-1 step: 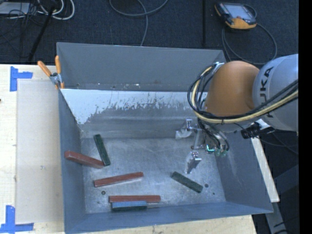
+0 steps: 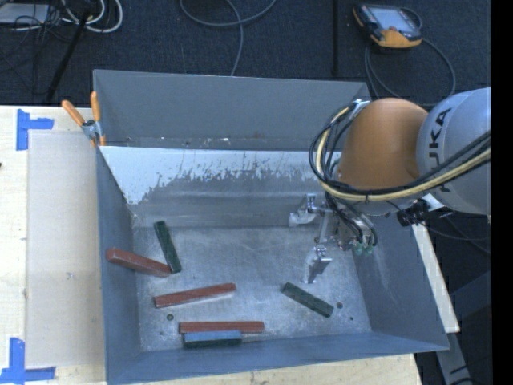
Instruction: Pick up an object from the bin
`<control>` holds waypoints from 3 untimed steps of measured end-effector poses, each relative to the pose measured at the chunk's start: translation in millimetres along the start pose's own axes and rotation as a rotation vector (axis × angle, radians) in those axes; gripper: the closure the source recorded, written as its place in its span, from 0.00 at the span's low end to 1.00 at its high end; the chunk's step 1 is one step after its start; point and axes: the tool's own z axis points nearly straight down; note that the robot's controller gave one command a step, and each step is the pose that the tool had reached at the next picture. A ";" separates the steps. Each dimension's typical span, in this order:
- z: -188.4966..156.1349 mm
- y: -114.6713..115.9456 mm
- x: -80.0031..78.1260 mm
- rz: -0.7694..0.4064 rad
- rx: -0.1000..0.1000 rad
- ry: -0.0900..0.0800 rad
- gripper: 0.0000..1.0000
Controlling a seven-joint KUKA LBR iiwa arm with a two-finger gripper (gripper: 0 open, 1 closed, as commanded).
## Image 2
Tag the black cylinder on white bracket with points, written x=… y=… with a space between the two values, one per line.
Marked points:
x=413 y=214

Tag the dark green flat block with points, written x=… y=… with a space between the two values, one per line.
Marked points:
x=168 y=248
x=308 y=299
x=212 y=338

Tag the grey metal bin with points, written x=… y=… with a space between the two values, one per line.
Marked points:
x=248 y=255

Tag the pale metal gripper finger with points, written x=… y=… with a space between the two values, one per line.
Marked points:
x=318 y=262
x=309 y=207

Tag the red-brown flat block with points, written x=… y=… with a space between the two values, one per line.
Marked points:
x=194 y=295
x=136 y=262
x=220 y=327

